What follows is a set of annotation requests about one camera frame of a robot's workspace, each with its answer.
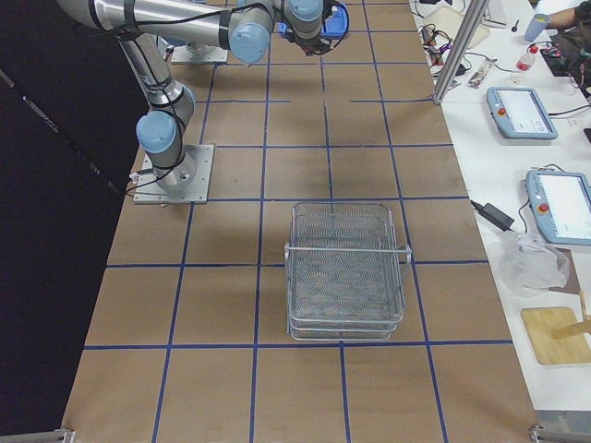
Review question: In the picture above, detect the clear plastic bag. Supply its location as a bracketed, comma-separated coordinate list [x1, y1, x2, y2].
[500, 232, 571, 290]

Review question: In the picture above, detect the teach pendant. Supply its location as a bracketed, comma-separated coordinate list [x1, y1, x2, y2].
[486, 87, 559, 140]
[525, 170, 590, 246]

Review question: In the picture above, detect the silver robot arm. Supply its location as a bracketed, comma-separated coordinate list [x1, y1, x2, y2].
[58, 1, 332, 199]

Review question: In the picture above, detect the blue paper cup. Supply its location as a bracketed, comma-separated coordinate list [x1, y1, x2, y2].
[524, 14, 550, 42]

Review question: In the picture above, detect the black power adapter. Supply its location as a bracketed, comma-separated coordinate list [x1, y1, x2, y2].
[472, 201, 514, 232]

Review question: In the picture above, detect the aluminium frame post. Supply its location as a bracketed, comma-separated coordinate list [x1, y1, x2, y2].
[432, 0, 490, 105]

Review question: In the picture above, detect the wooden cutting board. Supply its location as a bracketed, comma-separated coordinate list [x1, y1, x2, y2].
[521, 306, 590, 365]

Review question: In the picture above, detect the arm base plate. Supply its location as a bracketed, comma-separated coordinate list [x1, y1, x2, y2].
[172, 42, 228, 65]
[131, 145, 214, 204]

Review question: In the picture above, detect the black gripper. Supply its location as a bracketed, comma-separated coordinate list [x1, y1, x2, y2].
[297, 35, 332, 56]

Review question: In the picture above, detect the red cap plastic bottle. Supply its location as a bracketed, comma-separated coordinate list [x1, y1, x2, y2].
[515, 44, 539, 74]

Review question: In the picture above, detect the wire mesh shelf basket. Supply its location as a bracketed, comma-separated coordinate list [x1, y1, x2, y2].
[284, 202, 412, 341]

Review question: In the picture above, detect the blue plastic tray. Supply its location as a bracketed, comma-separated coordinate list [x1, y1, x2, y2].
[278, 1, 349, 40]

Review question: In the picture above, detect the near teach pendant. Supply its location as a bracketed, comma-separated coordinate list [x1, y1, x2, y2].
[525, 170, 590, 246]

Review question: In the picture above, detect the far teach pendant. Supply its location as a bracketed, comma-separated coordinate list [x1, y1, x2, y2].
[486, 87, 559, 140]

